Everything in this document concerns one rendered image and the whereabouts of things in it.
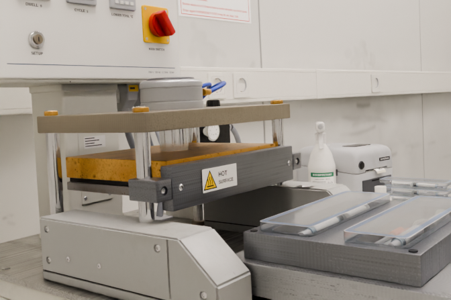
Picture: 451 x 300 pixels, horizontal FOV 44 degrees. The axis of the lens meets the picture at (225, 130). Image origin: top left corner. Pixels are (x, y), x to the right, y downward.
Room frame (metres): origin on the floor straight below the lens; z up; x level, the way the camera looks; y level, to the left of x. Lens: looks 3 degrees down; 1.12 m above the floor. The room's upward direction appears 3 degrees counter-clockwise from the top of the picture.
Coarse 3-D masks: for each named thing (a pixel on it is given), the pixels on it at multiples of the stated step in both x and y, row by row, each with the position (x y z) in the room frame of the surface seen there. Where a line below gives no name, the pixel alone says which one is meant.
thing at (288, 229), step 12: (372, 192) 0.64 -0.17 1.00; (372, 204) 0.58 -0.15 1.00; (384, 204) 0.61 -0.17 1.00; (336, 216) 0.52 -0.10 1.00; (348, 216) 0.54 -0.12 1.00; (264, 228) 0.51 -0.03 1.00; (276, 228) 0.50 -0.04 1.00; (288, 228) 0.49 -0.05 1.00; (300, 228) 0.48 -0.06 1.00; (312, 228) 0.48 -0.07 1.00; (324, 228) 0.50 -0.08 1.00
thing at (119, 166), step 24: (168, 144) 0.68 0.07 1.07; (192, 144) 0.77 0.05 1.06; (216, 144) 0.75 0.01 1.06; (240, 144) 0.73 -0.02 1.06; (264, 144) 0.71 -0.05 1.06; (72, 168) 0.66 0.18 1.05; (96, 168) 0.64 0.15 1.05; (120, 168) 0.61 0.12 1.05; (96, 192) 0.64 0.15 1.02; (120, 192) 0.61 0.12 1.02
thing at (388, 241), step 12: (372, 216) 0.51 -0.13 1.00; (444, 216) 0.50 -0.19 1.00; (432, 228) 0.47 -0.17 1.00; (348, 240) 0.45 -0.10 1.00; (360, 240) 0.45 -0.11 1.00; (372, 240) 0.44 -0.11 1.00; (384, 240) 0.44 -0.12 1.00; (396, 240) 0.43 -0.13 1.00; (408, 240) 0.43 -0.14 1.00; (420, 240) 0.45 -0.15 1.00
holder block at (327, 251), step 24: (360, 216) 0.55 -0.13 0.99; (264, 240) 0.50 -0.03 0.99; (288, 240) 0.48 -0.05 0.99; (312, 240) 0.47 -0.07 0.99; (336, 240) 0.46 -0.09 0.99; (432, 240) 0.45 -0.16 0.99; (288, 264) 0.48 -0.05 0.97; (312, 264) 0.47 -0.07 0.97; (336, 264) 0.45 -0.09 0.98; (360, 264) 0.44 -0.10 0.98; (384, 264) 0.43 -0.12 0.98; (408, 264) 0.42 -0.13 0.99; (432, 264) 0.43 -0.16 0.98
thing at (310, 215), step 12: (348, 192) 0.64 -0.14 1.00; (360, 192) 0.64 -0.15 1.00; (312, 204) 0.58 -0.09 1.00; (324, 204) 0.58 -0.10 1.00; (336, 204) 0.57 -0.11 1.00; (348, 204) 0.57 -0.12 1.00; (360, 204) 0.57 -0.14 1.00; (276, 216) 0.53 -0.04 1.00; (288, 216) 0.53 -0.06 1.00; (300, 216) 0.52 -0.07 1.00; (312, 216) 0.52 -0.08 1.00; (324, 216) 0.52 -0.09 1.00
